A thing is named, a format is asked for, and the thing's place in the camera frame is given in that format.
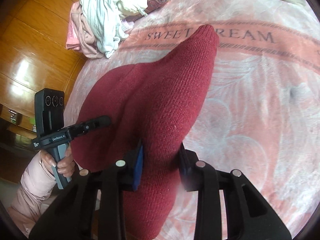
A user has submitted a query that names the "pink floral bed blanket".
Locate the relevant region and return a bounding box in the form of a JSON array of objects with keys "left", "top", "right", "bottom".
[{"left": 65, "top": 0, "right": 319, "bottom": 236}]

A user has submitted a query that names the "dark red knit sweater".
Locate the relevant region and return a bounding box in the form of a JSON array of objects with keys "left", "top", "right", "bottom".
[{"left": 71, "top": 25, "right": 219, "bottom": 239}]

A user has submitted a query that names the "pile of pale clothes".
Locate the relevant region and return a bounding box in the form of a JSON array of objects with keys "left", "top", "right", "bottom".
[{"left": 66, "top": 0, "right": 148, "bottom": 59}]

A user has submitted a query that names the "pink jacket left forearm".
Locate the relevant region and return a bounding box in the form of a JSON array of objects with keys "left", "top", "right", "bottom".
[{"left": 7, "top": 153, "right": 56, "bottom": 237}]

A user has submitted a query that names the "person's left hand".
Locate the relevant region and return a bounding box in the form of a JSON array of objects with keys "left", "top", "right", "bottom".
[{"left": 40, "top": 146, "right": 75, "bottom": 178}]

